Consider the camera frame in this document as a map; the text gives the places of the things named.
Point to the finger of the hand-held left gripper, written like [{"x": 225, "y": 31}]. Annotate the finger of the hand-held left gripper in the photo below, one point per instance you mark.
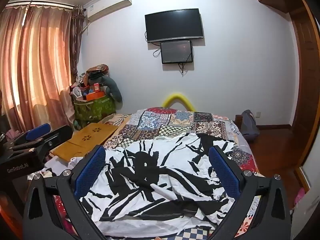
[
  {"x": 60, "y": 133},
  {"x": 37, "y": 131}
]

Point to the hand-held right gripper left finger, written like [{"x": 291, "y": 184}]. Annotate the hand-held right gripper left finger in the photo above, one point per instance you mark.
[{"x": 91, "y": 172}]

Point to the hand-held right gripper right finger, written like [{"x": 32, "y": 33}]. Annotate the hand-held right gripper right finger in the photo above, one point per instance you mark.
[{"x": 225, "y": 172}]

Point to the black and white shirt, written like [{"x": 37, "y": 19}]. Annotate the black and white shirt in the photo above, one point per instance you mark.
[{"x": 175, "y": 155}]

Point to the white bed sheet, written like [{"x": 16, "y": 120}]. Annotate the white bed sheet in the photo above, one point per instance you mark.
[{"x": 75, "y": 161}]

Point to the wooden headboard with cutouts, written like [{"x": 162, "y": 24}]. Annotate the wooden headboard with cutouts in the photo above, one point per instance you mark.
[{"x": 82, "y": 140}]

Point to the pink cloth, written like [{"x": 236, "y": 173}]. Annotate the pink cloth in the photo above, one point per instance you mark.
[{"x": 11, "y": 134}]

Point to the green patterned cloth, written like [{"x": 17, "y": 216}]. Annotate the green patterned cloth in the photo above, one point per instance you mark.
[{"x": 97, "y": 110}]

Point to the orange box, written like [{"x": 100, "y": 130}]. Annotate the orange box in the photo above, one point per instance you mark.
[{"x": 93, "y": 96}]

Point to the grey bag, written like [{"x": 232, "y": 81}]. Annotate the grey bag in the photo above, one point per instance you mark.
[{"x": 248, "y": 125}]

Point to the small red box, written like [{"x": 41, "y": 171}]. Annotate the small red box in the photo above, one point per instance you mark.
[{"x": 95, "y": 87}]

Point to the patchwork patterned blanket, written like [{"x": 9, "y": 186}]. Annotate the patchwork patterned blanket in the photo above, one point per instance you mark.
[{"x": 180, "y": 122}]

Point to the pink sheer curtain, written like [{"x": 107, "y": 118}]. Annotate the pink sheer curtain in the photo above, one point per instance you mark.
[{"x": 37, "y": 62}]

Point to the brown patterned bag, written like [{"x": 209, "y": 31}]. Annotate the brown patterned bag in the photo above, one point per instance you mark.
[{"x": 97, "y": 69}]

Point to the yellow foam tube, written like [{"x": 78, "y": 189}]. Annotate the yellow foam tube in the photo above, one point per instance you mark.
[{"x": 178, "y": 96}]

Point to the brown patterned curtain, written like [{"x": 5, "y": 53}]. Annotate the brown patterned curtain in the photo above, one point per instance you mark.
[{"x": 77, "y": 37}]

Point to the white air conditioner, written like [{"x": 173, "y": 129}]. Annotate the white air conditioner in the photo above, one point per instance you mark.
[{"x": 110, "y": 3}]

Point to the wooden bed post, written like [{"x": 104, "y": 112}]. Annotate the wooden bed post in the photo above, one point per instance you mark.
[{"x": 238, "y": 122}]

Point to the small black wall monitor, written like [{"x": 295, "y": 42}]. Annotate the small black wall monitor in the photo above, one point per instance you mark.
[{"x": 176, "y": 52}]

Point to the black wall television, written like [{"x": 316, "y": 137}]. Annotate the black wall television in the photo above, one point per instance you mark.
[{"x": 173, "y": 25}]

